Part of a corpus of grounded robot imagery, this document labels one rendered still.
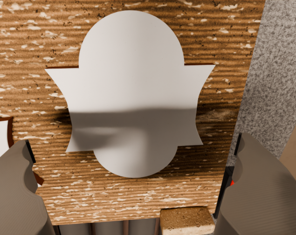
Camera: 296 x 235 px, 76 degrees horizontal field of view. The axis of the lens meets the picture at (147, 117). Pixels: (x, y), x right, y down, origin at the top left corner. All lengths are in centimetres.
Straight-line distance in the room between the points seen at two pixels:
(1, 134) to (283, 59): 25
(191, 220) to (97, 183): 11
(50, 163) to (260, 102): 22
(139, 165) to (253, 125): 13
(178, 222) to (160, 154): 9
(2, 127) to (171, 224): 19
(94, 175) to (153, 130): 8
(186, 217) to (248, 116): 13
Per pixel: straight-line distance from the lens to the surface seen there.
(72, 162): 20
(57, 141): 19
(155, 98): 15
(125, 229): 39
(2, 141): 20
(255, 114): 23
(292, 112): 25
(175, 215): 25
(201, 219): 25
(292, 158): 191
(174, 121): 16
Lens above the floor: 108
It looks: 62 degrees down
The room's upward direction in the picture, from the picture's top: 170 degrees clockwise
